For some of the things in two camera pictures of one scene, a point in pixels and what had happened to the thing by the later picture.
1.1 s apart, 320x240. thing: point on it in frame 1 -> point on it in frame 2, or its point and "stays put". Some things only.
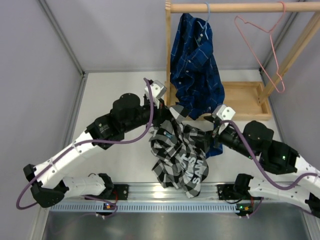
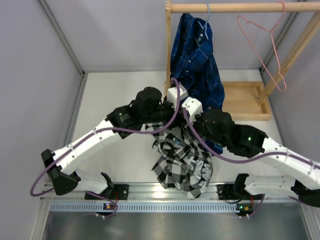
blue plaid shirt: x=196 y=81 stays put
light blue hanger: x=205 y=26 stays put
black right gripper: x=220 y=134 -> x=198 y=118
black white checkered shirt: x=181 y=150 stays put
